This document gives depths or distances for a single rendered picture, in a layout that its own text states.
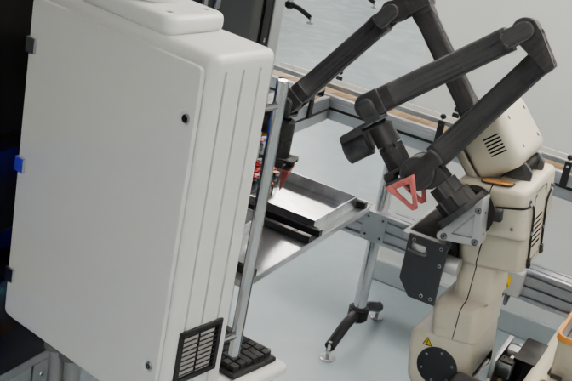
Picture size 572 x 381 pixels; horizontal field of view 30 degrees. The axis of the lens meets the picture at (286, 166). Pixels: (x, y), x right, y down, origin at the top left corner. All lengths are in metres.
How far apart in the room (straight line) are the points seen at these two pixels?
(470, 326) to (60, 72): 1.15
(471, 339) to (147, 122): 1.07
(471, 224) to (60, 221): 0.89
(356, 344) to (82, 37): 2.42
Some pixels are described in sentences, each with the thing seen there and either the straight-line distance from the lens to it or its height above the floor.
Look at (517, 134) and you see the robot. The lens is 2.49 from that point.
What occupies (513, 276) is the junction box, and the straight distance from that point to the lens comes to 3.79.
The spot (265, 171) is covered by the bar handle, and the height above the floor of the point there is 1.30.
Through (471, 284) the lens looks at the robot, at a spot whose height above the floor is 0.94.
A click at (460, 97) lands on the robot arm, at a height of 1.31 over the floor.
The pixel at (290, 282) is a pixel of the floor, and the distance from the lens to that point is 4.55.
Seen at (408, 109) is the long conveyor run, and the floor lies 0.97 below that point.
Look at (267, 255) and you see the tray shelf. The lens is 2.69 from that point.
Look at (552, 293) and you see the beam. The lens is 3.82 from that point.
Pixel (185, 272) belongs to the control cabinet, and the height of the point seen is 1.14.
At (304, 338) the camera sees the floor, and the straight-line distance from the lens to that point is 4.16.
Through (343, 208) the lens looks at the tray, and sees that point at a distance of 3.01.
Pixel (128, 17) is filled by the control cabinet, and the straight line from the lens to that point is 1.97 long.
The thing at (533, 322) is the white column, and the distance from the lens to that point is 4.53.
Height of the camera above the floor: 2.03
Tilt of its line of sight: 20 degrees down
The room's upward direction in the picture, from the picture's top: 11 degrees clockwise
